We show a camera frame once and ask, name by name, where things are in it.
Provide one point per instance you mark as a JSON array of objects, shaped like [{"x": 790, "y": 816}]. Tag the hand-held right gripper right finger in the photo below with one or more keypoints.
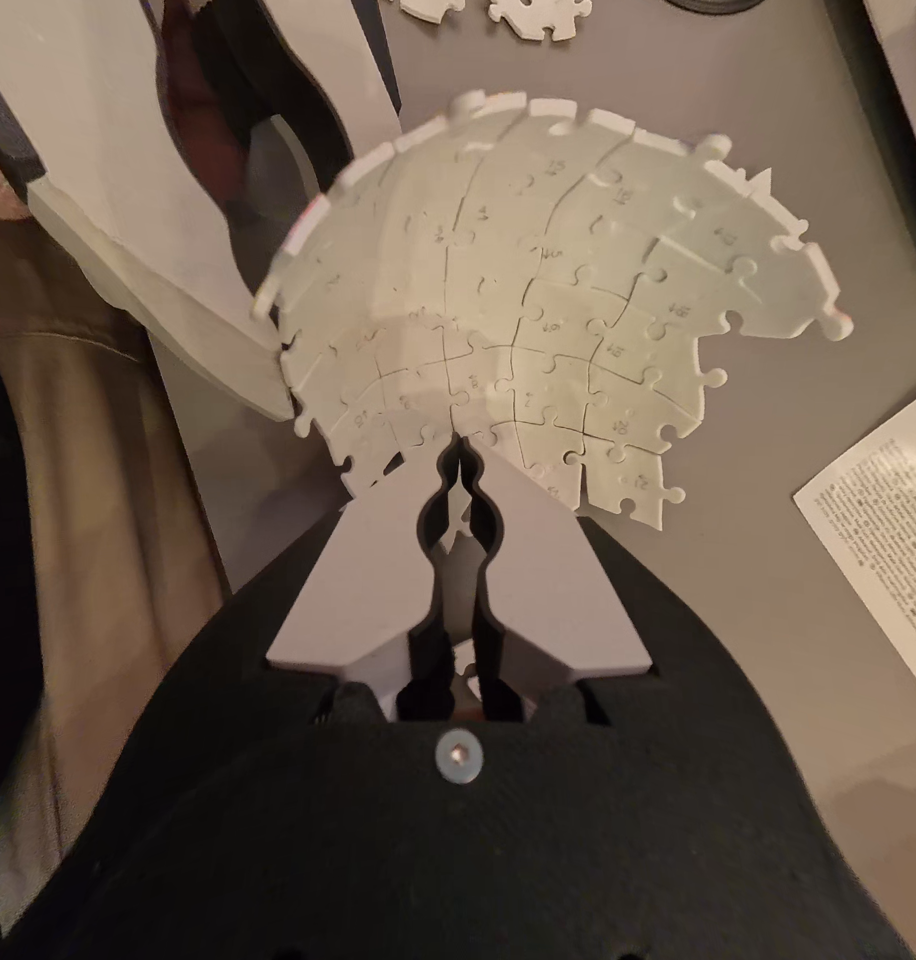
[{"x": 563, "y": 592}]

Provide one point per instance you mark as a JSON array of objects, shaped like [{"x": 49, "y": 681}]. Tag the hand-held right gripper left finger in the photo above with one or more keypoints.
[{"x": 345, "y": 592}]

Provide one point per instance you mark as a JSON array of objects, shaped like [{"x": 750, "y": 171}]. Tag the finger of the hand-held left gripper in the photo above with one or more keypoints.
[
  {"x": 338, "y": 45},
  {"x": 90, "y": 112}
]

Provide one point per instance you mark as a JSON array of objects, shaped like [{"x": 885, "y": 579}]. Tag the partly built white puzzle ball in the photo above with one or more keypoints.
[{"x": 563, "y": 300}]

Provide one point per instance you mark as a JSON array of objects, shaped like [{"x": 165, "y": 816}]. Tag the two-piece joined puzzle segment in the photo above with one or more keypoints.
[{"x": 536, "y": 15}]

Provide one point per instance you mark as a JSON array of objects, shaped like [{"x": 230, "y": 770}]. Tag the colourful printed puzzle box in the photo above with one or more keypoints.
[{"x": 911, "y": 90}]

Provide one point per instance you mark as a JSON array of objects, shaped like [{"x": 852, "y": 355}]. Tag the beige trousers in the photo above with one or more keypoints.
[{"x": 90, "y": 525}]

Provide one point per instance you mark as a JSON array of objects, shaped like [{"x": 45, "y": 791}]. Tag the white printed instruction leaflet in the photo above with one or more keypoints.
[{"x": 877, "y": 540}]

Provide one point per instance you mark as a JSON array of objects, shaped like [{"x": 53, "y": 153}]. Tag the black round cup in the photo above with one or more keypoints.
[{"x": 712, "y": 4}]

